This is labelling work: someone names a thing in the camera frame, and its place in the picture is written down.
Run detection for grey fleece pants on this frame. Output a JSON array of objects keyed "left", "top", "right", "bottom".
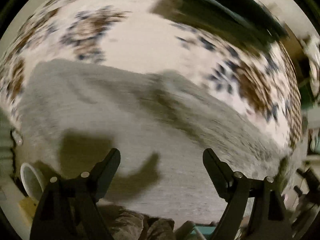
[{"left": 18, "top": 60, "right": 289, "bottom": 224}]

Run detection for person's grey trouser legs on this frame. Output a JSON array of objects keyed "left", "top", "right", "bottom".
[{"left": 98, "top": 205, "right": 176, "bottom": 239}]

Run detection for teal white drying rack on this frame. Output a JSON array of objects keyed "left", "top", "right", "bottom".
[{"left": 175, "top": 220, "right": 226, "bottom": 240}]

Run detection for white cup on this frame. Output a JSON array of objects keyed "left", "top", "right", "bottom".
[{"left": 20, "top": 163, "right": 46, "bottom": 203}]

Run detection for floral bed blanket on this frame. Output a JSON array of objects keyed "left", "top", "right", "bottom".
[{"left": 1, "top": 0, "right": 302, "bottom": 148}]

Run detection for dark green plush coat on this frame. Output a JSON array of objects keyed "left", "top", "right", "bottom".
[{"left": 151, "top": 0, "right": 287, "bottom": 54}]

